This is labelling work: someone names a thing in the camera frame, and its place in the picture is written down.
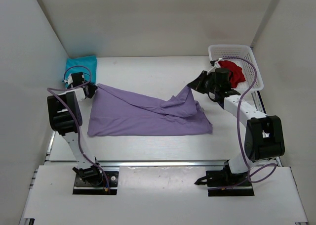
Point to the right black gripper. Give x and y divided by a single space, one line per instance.
198 85

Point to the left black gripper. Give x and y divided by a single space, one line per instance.
93 88

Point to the teal t shirt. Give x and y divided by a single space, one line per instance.
86 64

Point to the lavender t shirt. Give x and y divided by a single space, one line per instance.
118 112

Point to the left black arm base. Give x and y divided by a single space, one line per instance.
91 181

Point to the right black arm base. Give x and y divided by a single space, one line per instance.
223 183

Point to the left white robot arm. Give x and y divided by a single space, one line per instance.
65 118

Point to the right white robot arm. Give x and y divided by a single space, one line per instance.
263 137

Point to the white plastic laundry basket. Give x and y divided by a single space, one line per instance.
237 54

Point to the red t shirt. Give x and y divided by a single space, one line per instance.
236 75

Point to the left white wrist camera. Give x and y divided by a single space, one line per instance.
68 80

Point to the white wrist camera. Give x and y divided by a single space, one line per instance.
214 65
68 80

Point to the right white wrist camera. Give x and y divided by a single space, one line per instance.
214 65

